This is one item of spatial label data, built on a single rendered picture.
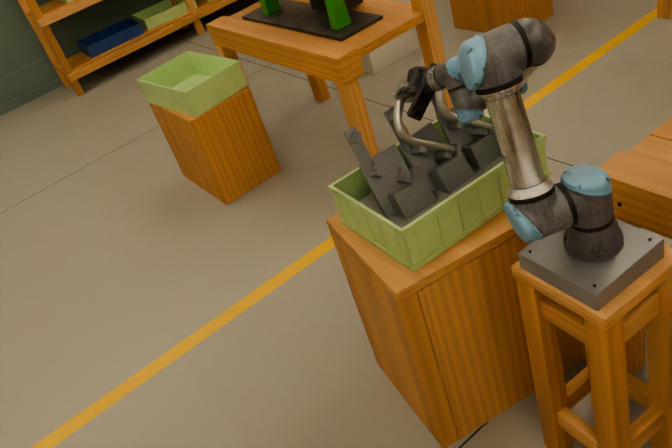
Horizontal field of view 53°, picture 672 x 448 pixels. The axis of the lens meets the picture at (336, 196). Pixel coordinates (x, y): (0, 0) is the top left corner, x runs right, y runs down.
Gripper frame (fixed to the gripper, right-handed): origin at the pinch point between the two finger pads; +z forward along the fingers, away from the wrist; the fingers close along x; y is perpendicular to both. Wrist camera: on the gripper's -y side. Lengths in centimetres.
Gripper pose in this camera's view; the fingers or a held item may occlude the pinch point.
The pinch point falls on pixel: (400, 99)
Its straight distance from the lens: 227.7
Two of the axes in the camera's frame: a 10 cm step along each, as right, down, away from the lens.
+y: 1.7, -9.7, 1.7
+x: -8.9, -2.3, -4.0
